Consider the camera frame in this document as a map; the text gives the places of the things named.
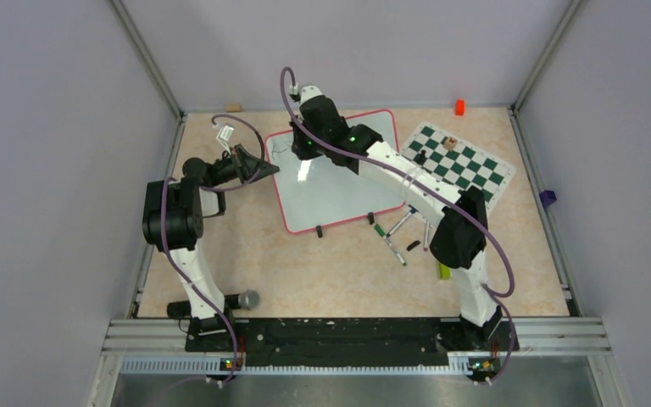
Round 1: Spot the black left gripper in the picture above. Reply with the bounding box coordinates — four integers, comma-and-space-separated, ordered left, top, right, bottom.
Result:
209, 143, 280, 187

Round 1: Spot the pink framed whiteboard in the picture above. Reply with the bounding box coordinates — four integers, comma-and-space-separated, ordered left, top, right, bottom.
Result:
265, 130, 404, 234

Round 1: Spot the black marker cap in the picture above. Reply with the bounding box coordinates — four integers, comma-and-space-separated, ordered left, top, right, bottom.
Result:
407, 240, 420, 251

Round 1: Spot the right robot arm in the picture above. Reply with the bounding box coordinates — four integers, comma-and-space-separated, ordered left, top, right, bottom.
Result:
284, 85, 498, 349

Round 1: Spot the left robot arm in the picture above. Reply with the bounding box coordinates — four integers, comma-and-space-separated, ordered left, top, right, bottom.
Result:
142, 144, 280, 351

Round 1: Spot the small wooden piece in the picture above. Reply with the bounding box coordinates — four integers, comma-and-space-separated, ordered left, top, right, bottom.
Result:
224, 103, 243, 113

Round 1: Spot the green capped marker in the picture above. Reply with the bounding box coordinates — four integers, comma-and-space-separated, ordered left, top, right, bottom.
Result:
374, 224, 407, 266

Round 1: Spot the blue capped marker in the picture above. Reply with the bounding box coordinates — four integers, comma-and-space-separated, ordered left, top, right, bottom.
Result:
386, 207, 417, 237

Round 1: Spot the black microphone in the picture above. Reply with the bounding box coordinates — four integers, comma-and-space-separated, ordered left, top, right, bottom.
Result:
166, 290, 260, 319

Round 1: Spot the wooden block on chessboard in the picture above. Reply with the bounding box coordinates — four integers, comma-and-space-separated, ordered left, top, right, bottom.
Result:
442, 137, 459, 151

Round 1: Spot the green white chessboard mat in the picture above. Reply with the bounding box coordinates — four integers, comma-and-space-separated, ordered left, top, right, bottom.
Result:
400, 121, 516, 213

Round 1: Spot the purple capped marker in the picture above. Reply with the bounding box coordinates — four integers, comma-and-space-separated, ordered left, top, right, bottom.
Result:
422, 222, 431, 252

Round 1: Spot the orange block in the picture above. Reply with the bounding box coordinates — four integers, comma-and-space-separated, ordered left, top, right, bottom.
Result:
453, 99, 466, 116

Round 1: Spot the green white lego block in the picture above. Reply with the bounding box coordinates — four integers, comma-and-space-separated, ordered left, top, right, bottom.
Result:
438, 263, 451, 281

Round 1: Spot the purple block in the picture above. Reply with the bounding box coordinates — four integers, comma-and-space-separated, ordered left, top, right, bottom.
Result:
538, 190, 558, 209

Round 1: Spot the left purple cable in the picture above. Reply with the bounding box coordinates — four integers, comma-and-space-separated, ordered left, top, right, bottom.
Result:
159, 114, 266, 360

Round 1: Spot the purple cable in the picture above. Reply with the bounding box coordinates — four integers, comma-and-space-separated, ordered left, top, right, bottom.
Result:
159, 114, 266, 360
279, 66, 516, 383

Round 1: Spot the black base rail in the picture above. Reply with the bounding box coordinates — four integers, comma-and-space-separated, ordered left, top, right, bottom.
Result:
185, 317, 520, 368

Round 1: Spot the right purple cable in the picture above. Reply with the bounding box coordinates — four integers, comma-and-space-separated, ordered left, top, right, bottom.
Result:
279, 66, 516, 383

